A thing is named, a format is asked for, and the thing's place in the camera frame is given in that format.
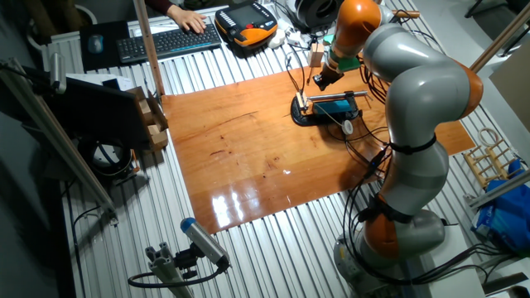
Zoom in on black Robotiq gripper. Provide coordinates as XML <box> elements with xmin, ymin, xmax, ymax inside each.
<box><xmin>312</xmin><ymin>65</ymin><xmax>345</xmax><ymax>93</ymax></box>

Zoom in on dark red sleeved forearm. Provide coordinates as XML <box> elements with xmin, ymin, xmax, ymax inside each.
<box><xmin>143</xmin><ymin>0</ymin><xmax>176</xmax><ymax>17</ymax></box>

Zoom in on white robot base platform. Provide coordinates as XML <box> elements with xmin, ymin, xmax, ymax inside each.
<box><xmin>407</xmin><ymin>222</ymin><xmax>489</xmax><ymax>298</ymax></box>

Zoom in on tan plug connector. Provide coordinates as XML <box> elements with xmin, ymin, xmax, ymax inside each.
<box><xmin>308</xmin><ymin>42</ymin><xmax>325</xmax><ymax>69</ymax></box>

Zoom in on person's bare hand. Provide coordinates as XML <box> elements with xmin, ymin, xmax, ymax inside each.
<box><xmin>166</xmin><ymin>4</ymin><xmax>208</xmax><ymax>35</ymax></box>

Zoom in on blue rectangular box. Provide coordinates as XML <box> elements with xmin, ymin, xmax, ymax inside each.
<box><xmin>313</xmin><ymin>99</ymin><xmax>354</xmax><ymax>116</ymax></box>

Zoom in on black C-clamp with steel screw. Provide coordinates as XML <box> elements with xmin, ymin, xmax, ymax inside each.
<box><xmin>290</xmin><ymin>89</ymin><xmax>370</xmax><ymax>127</ymax></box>

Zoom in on small white connector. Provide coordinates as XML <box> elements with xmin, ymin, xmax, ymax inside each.
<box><xmin>287</xmin><ymin>31</ymin><xmax>308</xmax><ymax>48</ymax></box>

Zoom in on white rounded object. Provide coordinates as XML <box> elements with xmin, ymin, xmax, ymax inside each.
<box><xmin>267</xmin><ymin>28</ymin><xmax>287</xmax><ymax>50</ymax></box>

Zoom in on black round spool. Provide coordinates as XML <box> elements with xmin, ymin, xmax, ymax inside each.
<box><xmin>294</xmin><ymin>0</ymin><xmax>345</xmax><ymax>31</ymax></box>

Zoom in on orange black teach pendant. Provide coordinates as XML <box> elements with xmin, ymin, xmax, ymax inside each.
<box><xmin>214</xmin><ymin>0</ymin><xmax>279</xmax><ymax>49</ymax></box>

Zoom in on large varnished wooden board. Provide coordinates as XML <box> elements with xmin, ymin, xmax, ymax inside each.
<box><xmin>160</xmin><ymin>65</ymin><xmax>476</xmax><ymax>235</ymax></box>

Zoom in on short wooden stick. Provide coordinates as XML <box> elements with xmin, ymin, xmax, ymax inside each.
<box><xmin>391</xmin><ymin>9</ymin><xmax>422</xmax><ymax>20</ymax></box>

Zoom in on dark keypad device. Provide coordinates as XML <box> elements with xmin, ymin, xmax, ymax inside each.
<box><xmin>115</xmin><ymin>23</ymin><xmax>223</xmax><ymax>65</ymax></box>

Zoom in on stacked wooden blocks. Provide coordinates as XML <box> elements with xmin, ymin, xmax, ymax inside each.
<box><xmin>128</xmin><ymin>85</ymin><xmax>170</xmax><ymax>152</ymax></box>

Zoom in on brown cardboard sheet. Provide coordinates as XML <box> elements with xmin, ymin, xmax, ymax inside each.
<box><xmin>488</xmin><ymin>40</ymin><xmax>530</xmax><ymax>122</ymax></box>

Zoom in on black chair legs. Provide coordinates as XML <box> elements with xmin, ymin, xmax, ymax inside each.
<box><xmin>463</xmin><ymin>0</ymin><xmax>530</xmax><ymax>59</ymax></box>

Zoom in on aluminium profile beam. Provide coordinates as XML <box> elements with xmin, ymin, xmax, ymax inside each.
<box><xmin>0</xmin><ymin>57</ymin><xmax>118</xmax><ymax>217</ymax></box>
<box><xmin>466</xmin><ymin>168</ymin><xmax>530</xmax><ymax>209</ymax></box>

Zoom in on black mouse pad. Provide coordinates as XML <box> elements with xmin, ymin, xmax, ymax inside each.
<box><xmin>79</xmin><ymin>20</ymin><xmax>132</xmax><ymax>72</ymax></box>

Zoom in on black round device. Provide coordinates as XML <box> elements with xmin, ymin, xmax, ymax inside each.
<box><xmin>77</xmin><ymin>139</ymin><xmax>138</xmax><ymax>185</ymax></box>

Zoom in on black flat panel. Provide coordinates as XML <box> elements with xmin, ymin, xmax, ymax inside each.
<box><xmin>47</xmin><ymin>76</ymin><xmax>151</xmax><ymax>151</ymax></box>

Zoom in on grey computer mouse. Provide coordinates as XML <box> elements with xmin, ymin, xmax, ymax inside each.
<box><xmin>87</xmin><ymin>33</ymin><xmax>105</xmax><ymax>55</ymax></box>

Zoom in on white paper sheets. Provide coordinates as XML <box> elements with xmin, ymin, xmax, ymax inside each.
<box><xmin>65</xmin><ymin>72</ymin><xmax>134</xmax><ymax>93</ymax></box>

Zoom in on white round bin rim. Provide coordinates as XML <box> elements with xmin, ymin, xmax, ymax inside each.
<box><xmin>25</xmin><ymin>2</ymin><xmax>99</xmax><ymax>51</ymax></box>

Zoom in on thick black hub cable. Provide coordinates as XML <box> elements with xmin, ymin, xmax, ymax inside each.
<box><xmin>284</xmin><ymin>43</ymin><xmax>307</xmax><ymax>97</ymax></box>

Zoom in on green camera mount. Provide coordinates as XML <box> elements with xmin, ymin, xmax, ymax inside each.
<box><xmin>321</xmin><ymin>34</ymin><xmax>362</xmax><ymax>73</ymax></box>

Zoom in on long black cable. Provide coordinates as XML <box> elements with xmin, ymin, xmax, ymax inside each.
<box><xmin>358</xmin><ymin>53</ymin><xmax>389</xmax><ymax>105</ymax></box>

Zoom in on red black wire bundle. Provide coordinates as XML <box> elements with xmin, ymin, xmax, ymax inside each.
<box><xmin>325</xmin><ymin>118</ymin><xmax>393</xmax><ymax>167</ymax></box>

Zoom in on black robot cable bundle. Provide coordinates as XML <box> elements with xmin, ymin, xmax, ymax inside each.
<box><xmin>341</xmin><ymin>142</ymin><xmax>510</xmax><ymax>287</ymax></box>

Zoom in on white cable ring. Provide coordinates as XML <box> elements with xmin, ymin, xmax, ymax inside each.
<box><xmin>477</xmin><ymin>127</ymin><xmax>503</xmax><ymax>149</ymax></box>

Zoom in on tan upright frame post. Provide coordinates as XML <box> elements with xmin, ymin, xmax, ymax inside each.
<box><xmin>132</xmin><ymin>0</ymin><xmax>166</xmax><ymax>99</ymax></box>

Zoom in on metal stand post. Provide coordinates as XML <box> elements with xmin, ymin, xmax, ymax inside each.
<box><xmin>470</xmin><ymin>2</ymin><xmax>530</xmax><ymax>74</ymax></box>

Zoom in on wooden stick frame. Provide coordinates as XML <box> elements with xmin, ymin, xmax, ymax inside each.
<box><xmin>462</xmin><ymin>138</ymin><xmax>519</xmax><ymax>190</ymax></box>

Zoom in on silver camera with blue cap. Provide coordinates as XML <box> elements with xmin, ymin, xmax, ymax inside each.
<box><xmin>180</xmin><ymin>216</ymin><xmax>231</xmax><ymax>269</ymax></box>

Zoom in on aluminium profile camera stand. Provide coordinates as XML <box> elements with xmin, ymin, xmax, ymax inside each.
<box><xmin>144</xmin><ymin>242</ymin><xmax>196</xmax><ymax>298</ymax></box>

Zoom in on black camera cable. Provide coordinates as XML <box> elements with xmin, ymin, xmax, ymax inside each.
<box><xmin>127</xmin><ymin>264</ymin><xmax>227</xmax><ymax>290</ymax></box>

